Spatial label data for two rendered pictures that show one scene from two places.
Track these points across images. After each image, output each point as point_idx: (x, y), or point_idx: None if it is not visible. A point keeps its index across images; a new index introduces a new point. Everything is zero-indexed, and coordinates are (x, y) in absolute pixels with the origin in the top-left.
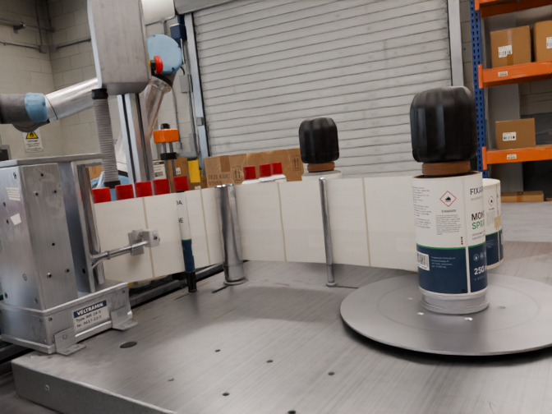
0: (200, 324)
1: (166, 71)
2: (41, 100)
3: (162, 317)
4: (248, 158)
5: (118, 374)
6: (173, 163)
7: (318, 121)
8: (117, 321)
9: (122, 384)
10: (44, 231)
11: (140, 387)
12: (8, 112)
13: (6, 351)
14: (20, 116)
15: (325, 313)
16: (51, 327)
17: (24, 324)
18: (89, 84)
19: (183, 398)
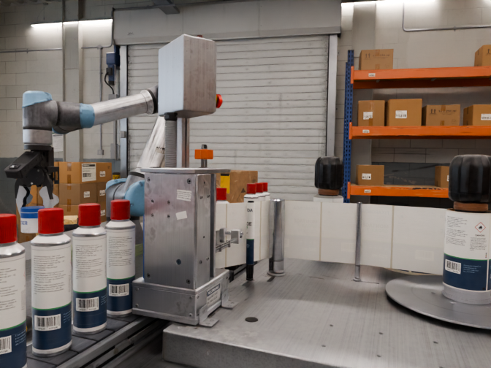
0: (291, 306)
1: None
2: (92, 111)
3: (251, 299)
4: None
5: (276, 342)
6: None
7: (335, 159)
8: (223, 301)
9: (288, 348)
10: (202, 226)
11: (307, 350)
12: (65, 117)
13: (142, 323)
14: (74, 121)
15: (378, 300)
16: (197, 303)
17: (166, 300)
18: (120, 101)
19: (351, 358)
